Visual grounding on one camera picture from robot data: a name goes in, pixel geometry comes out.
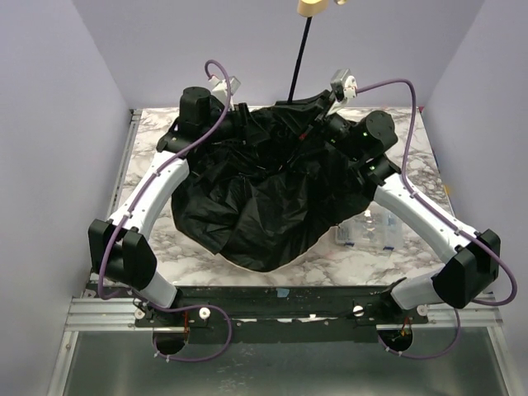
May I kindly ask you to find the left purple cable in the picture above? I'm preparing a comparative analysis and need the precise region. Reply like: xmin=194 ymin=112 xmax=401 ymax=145
xmin=97 ymin=60 xmax=233 ymax=363

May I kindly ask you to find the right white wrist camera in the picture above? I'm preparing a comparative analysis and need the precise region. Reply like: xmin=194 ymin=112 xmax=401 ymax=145
xmin=327 ymin=68 xmax=357 ymax=116

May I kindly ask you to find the beige umbrella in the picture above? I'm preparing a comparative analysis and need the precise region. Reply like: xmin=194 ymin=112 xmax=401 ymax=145
xmin=171 ymin=0 xmax=375 ymax=273

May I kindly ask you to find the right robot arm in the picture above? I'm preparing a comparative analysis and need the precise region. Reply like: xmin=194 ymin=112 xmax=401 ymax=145
xmin=273 ymin=91 xmax=501 ymax=310

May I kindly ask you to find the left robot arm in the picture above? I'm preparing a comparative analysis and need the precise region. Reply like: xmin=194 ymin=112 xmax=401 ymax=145
xmin=88 ymin=77 xmax=236 ymax=313

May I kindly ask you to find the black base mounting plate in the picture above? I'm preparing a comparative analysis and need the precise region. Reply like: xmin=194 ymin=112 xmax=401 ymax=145
xmin=135 ymin=286 xmax=428 ymax=344

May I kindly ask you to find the purple cable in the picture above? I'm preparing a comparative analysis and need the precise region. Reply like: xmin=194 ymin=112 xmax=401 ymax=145
xmin=354 ymin=78 xmax=519 ymax=361
xmin=97 ymin=60 xmax=233 ymax=363

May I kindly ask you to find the aluminium rail frame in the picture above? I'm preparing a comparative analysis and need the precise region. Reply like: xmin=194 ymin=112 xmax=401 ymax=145
xmin=64 ymin=298 xmax=136 ymax=332

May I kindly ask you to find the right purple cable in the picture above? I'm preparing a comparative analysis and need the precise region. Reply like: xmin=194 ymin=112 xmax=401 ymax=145
xmin=354 ymin=78 xmax=519 ymax=361

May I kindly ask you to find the clear plastic screw box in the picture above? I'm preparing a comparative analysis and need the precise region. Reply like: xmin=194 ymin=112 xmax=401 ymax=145
xmin=335 ymin=206 xmax=403 ymax=251

